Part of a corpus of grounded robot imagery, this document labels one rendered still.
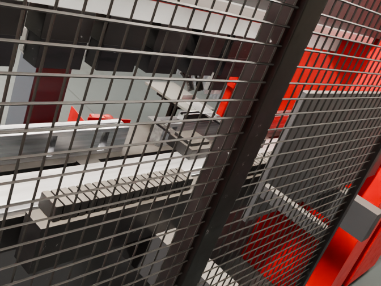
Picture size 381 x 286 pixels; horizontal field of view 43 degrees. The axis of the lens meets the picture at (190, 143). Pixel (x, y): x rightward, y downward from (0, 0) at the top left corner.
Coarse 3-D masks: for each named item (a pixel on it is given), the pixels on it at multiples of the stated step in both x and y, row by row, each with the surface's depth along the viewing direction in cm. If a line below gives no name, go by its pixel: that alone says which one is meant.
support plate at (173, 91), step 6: (156, 84) 207; (162, 84) 210; (174, 84) 216; (156, 90) 201; (162, 90) 202; (168, 90) 205; (174, 90) 208; (168, 96) 198; (174, 96) 200; (180, 96) 203; (180, 102) 196; (186, 108) 192; (192, 108) 195; (210, 108) 203
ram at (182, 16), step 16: (32, 0) 114; (48, 0) 116; (64, 0) 120; (80, 0) 123; (96, 0) 126; (128, 0) 134; (144, 0) 138; (128, 16) 137; (144, 16) 141; (160, 16) 146; (176, 16) 151; (224, 32) 172; (240, 32) 179; (256, 32) 186; (320, 48) 232
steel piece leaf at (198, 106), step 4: (184, 96) 200; (188, 96) 202; (192, 96) 204; (192, 104) 199; (196, 104) 200; (200, 104) 202; (196, 108) 196; (200, 108) 198; (204, 108) 199; (208, 108) 201
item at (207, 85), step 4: (212, 76) 186; (220, 76) 190; (208, 84) 188; (216, 84) 191; (220, 84) 193; (224, 84) 195; (204, 88) 189; (208, 88) 188; (212, 88) 190; (216, 88) 192; (220, 88) 194; (204, 92) 190; (212, 92) 193; (216, 92) 195
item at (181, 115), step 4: (180, 112) 187; (184, 112) 188; (192, 112) 192; (196, 112) 194; (180, 116) 187; (184, 116) 186; (188, 116) 188; (192, 116) 190; (196, 116) 192; (204, 116) 196
